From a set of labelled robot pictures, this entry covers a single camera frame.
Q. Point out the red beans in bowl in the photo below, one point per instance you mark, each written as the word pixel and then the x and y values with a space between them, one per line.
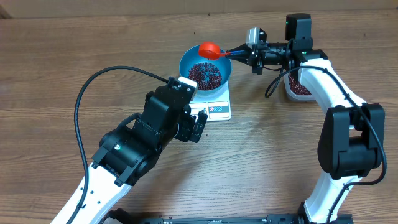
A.
pixel 206 75

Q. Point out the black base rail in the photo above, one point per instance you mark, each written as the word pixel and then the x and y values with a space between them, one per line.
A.
pixel 214 220

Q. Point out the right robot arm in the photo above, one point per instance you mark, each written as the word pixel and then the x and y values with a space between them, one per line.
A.
pixel 351 140

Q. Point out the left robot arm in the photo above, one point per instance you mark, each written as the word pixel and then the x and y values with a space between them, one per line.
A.
pixel 130 151

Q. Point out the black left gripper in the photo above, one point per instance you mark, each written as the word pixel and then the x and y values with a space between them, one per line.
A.
pixel 187 121

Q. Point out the clear plastic container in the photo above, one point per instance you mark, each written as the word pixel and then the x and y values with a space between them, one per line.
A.
pixel 294 97

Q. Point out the red adzuki beans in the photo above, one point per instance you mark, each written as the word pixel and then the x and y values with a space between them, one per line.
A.
pixel 296 87

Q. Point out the orange measuring scoop blue handle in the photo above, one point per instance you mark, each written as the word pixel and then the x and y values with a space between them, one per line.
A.
pixel 211 51

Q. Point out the white digital kitchen scale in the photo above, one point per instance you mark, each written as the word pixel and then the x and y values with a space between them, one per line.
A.
pixel 215 103

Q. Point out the blue plastic bowl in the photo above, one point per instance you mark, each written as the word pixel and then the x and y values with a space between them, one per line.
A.
pixel 191 57

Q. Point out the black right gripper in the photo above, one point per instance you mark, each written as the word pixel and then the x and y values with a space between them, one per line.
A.
pixel 249 56

